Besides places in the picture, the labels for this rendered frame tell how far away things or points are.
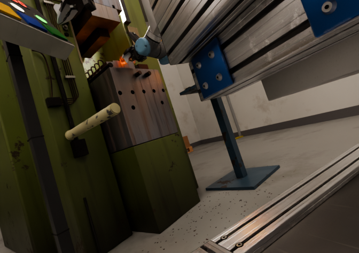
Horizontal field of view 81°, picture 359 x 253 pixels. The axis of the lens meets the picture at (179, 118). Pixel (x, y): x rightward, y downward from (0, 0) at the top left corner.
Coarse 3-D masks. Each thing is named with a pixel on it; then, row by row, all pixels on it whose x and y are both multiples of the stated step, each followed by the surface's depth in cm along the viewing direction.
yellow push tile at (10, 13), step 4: (0, 4) 67; (4, 4) 70; (0, 8) 64; (4, 8) 67; (8, 8) 69; (4, 12) 65; (8, 12) 66; (12, 12) 69; (12, 16) 67; (16, 16) 68; (20, 20) 70
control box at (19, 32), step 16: (0, 0) 73; (16, 0) 85; (0, 16) 63; (32, 16) 84; (0, 32) 66; (16, 32) 70; (32, 32) 74; (48, 32) 81; (32, 48) 78; (48, 48) 83; (64, 48) 89
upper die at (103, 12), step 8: (96, 8) 127; (104, 8) 131; (112, 8) 136; (80, 16) 131; (88, 16) 126; (96, 16) 125; (104, 16) 130; (112, 16) 134; (72, 24) 138; (80, 24) 132; (88, 24) 130; (96, 24) 132; (104, 24) 135; (112, 24) 138; (80, 32) 135; (88, 32) 138; (80, 40) 144
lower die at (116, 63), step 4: (112, 60) 124; (116, 60) 127; (120, 60) 129; (104, 64) 122; (116, 64) 126; (120, 64) 128; (124, 64) 130; (128, 64) 133; (132, 64) 135; (88, 80) 136
